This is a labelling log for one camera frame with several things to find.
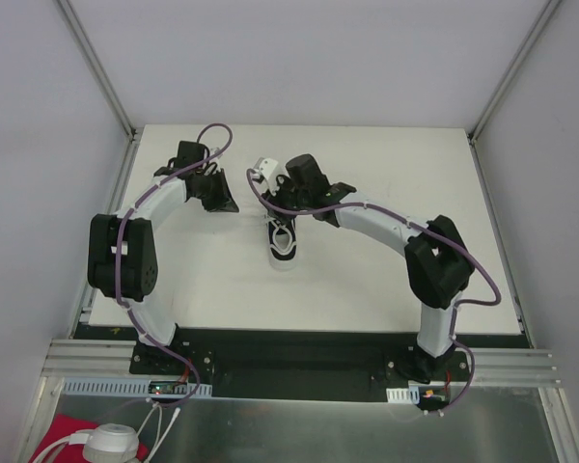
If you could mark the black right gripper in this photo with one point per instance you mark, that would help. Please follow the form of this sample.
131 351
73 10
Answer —
284 202

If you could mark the aluminium frame rail front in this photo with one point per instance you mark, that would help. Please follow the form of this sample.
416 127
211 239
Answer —
511 367

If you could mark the red cloth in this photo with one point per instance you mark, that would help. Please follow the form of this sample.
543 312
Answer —
65 438

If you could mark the left aluminium corner post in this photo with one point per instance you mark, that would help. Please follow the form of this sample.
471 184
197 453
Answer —
84 44

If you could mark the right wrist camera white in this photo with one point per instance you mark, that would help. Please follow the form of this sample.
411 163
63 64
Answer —
266 171

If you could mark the left grey cable duct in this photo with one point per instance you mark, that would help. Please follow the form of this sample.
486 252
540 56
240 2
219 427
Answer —
133 388

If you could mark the white bottle cap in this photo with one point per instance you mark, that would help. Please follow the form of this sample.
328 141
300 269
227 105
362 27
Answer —
111 443

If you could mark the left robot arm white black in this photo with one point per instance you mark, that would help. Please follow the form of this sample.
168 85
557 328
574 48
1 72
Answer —
122 259

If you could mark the right aluminium corner post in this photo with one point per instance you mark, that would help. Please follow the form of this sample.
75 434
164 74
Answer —
518 60

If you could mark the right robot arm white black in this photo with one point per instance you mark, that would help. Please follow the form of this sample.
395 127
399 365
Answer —
438 272

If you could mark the grey cable duct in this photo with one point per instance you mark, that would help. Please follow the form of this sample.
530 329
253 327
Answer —
133 388
404 396

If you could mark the black white canvas sneaker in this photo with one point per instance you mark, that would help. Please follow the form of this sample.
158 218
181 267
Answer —
282 265

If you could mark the white shoelace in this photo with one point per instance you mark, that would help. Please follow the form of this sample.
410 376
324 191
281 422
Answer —
279 238

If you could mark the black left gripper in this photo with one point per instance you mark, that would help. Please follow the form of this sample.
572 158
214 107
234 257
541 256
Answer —
217 191

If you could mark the aluminium corner post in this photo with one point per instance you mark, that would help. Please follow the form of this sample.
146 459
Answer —
518 60
84 44

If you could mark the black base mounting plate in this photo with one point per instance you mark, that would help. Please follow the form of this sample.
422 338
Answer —
326 386

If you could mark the right grey cable duct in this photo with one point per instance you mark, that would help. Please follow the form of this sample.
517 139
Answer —
404 396

